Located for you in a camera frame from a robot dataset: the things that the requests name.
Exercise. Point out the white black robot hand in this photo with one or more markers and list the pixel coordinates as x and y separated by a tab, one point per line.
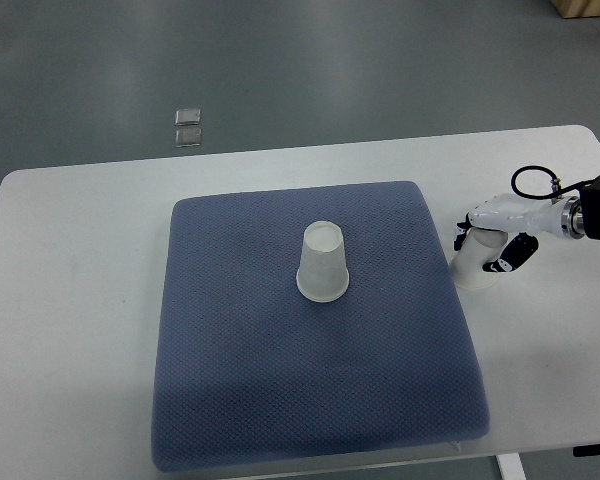
502	213

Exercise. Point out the white paper cup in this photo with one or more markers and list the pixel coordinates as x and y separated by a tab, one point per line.
479	248
322	275

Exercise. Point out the white paper cup on cushion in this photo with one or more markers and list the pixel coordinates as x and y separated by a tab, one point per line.
322	275

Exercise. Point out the wooden box corner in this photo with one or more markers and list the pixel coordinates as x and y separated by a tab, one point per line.
571	9

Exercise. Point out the black table control panel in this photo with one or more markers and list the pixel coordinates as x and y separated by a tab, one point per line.
586	451

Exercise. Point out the white table leg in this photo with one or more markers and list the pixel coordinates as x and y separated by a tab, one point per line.
510	467

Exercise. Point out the blue textured cushion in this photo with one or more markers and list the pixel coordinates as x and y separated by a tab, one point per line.
249	370

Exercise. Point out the upper floor plate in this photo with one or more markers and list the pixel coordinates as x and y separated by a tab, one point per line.
187	116

